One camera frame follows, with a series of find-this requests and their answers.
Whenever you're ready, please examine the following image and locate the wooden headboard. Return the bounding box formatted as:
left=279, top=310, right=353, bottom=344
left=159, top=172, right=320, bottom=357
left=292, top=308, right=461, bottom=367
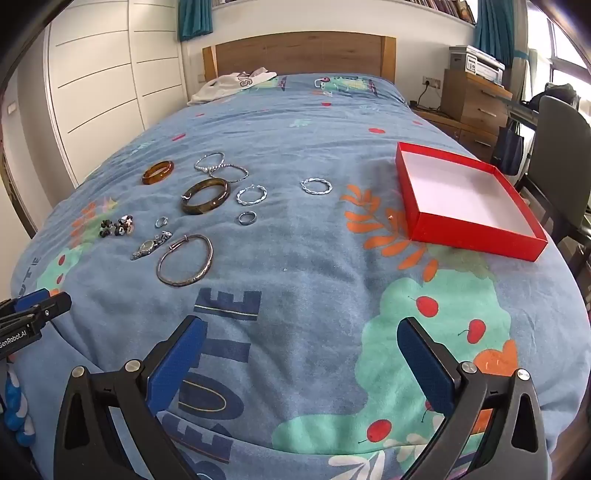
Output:
left=203, top=36, right=397, bottom=84

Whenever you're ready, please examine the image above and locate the printed blue blanket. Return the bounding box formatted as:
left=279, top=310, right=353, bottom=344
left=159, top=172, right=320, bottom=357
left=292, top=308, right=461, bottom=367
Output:
left=9, top=73, right=591, bottom=480

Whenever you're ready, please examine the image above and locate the desk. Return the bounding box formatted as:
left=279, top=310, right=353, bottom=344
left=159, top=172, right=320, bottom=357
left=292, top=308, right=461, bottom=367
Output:
left=505, top=90, right=541, bottom=127

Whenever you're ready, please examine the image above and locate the wooden dresser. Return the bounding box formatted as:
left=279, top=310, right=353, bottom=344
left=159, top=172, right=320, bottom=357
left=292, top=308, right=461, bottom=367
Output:
left=441, top=68, right=513, bottom=137

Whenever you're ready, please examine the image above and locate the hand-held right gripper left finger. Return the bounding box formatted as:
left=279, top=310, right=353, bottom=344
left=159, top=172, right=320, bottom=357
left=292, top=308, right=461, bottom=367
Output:
left=53, top=315, right=208, bottom=480

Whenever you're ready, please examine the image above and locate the large plain silver bangle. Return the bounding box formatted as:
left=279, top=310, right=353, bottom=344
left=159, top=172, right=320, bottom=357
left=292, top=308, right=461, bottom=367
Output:
left=156, top=234, right=214, bottom=288

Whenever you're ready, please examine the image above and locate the red cardboard box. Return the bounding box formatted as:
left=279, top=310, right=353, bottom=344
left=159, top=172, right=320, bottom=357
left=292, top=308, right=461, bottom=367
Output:
left=396, top=141, right=549, bottom=262

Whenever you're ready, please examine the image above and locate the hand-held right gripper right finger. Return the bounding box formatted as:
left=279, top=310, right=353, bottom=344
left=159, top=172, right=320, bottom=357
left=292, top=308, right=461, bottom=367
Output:
left=397, top=316, right=555, bottom=480

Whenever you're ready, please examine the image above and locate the white wardrobe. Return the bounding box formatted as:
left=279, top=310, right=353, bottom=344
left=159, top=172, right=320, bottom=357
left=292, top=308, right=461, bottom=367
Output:
left=44, top=0, right=190, bottom=188

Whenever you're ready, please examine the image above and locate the teal curtain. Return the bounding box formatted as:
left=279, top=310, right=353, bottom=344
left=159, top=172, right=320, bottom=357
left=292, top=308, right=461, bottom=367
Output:
left=475, top=0, right=515, bottom=65
left=178, top=0, right=214, bottom=41

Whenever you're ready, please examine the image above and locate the low wooden nightstand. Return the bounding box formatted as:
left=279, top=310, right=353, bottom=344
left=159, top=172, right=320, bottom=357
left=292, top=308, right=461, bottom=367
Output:
left=411, top=108, right=499, bottom=162

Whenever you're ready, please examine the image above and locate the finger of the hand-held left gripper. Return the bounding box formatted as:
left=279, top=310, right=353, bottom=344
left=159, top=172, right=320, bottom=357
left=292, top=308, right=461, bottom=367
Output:
left=0, top=288, right=51, bottom=318
left=25, top=292, right=73, bottom=328

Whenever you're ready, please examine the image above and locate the person's left hand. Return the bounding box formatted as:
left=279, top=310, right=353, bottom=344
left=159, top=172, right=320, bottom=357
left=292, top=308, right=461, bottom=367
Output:
left=4, top=368, right=37, bottom=446

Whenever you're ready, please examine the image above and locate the grey chair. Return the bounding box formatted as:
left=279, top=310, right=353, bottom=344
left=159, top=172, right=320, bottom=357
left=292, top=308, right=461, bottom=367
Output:
left=515, top=95, right=591, bottom=259

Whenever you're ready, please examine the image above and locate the amber bangle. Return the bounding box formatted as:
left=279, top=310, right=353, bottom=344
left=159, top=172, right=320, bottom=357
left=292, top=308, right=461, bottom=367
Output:
left=141, top=160, right=175, bottom=186

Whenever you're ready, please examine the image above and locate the dark brown bangle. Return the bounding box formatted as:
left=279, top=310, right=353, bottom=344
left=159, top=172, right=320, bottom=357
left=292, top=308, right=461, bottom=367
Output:
left=181, top=178, right=232, bottom=216

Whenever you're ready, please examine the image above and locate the white printer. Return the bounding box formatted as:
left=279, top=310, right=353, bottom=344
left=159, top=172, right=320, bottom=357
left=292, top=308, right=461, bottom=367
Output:
left=450, top=45, right=506, bottom=86

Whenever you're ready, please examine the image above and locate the dark blue bag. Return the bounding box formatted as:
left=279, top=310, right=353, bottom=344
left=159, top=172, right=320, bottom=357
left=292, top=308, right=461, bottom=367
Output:
left=496, top=117, right=525, bottom=175

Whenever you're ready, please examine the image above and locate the silver wristwatch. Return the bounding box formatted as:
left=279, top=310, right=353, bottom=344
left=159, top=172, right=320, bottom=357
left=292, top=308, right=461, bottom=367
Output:
left=130, top=231, right=174, bottom=260

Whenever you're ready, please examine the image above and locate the silver bead bracelet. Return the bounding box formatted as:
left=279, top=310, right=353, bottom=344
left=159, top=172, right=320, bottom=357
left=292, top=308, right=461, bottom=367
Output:
left=194, top=152, right=227, bottom=174

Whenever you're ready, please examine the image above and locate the black power cable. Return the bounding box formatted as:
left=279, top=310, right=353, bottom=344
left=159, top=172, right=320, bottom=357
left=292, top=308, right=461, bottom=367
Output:
left=409, top=85, right=444, bottom=114

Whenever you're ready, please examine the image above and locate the white garment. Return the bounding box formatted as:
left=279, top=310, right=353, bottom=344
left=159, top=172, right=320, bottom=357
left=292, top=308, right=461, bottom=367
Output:
left=188, top=67, right=278, bottom=106

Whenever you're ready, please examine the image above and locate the thin twisted silver bracelet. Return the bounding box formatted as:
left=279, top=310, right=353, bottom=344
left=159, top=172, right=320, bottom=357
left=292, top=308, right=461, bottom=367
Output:
left=210, top=164, right=250, bottom=182

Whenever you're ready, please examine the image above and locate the dark backpack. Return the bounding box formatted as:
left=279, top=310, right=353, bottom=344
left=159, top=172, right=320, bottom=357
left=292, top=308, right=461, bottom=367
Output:
left=531, top=83, right=578, bottom=112

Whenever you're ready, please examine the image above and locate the black bead bracelet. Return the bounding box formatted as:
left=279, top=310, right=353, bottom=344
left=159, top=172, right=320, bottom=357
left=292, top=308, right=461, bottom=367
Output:
left=98, top=215, right=136, bottom=238

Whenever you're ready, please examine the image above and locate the twisted silver bangle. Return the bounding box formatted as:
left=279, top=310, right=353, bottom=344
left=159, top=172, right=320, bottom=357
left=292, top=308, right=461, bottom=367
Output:
left=236, top=184, right=269, bottom=205

